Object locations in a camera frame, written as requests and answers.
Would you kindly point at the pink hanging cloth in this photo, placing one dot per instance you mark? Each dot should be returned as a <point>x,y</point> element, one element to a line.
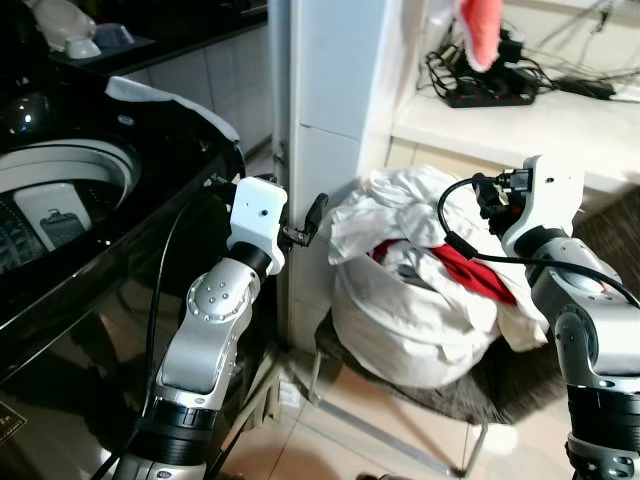
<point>483,30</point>

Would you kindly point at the white kettle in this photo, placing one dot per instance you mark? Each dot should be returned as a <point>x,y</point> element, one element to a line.
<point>65,25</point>

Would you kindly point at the black power strip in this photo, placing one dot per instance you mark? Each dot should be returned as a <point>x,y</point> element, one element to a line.
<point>490,98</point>

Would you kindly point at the white crumpled garment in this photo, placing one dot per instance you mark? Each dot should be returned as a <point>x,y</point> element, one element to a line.
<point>395,205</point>

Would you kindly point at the black power adapter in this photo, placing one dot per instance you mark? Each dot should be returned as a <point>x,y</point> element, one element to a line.
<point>588,88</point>

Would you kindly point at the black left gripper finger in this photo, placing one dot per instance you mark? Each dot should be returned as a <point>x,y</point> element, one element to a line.
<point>316,213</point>

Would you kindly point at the grey-blue small bowl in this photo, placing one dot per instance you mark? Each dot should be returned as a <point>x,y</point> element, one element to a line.
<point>115,36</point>

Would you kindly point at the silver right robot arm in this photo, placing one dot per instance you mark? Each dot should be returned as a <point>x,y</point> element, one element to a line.
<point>590,330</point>

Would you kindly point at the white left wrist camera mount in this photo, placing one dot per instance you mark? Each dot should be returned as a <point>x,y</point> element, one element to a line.
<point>255,215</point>

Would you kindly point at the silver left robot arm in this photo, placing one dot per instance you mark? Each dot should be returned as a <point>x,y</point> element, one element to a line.
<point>205,330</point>

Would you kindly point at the black top-load washing machine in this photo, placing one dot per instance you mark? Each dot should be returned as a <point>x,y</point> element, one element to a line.
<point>90,260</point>

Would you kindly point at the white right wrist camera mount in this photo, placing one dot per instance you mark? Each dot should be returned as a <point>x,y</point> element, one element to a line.
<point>548,195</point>

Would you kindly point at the brown woven rug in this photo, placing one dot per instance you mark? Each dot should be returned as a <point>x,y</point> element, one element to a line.
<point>610,240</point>

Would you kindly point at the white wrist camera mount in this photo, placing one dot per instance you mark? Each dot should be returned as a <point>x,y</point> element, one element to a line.
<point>548,195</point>
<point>255,215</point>

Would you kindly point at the red garment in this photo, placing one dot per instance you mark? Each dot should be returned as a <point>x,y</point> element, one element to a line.
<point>475,272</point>

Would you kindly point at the white laundry bag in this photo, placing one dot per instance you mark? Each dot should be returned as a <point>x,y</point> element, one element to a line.
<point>410,335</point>

